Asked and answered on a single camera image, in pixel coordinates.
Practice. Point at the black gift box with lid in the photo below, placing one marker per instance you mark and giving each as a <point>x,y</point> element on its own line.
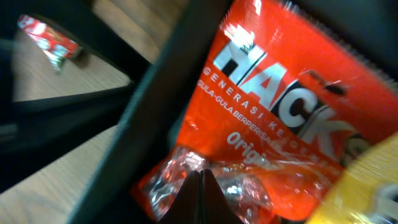
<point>150,109</point>

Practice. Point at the yellow Hacks candy bag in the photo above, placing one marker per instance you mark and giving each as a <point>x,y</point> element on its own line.
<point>366,192</point>

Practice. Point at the red green KitKat bar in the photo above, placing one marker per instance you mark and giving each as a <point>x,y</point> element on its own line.
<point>57,47</point>

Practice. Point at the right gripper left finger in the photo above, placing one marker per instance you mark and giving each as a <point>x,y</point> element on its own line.
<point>185,208</point>

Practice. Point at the red Hacks candy bag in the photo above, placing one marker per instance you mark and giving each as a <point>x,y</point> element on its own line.
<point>279,110</point>

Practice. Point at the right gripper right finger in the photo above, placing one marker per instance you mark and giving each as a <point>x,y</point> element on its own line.
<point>213,205</point>

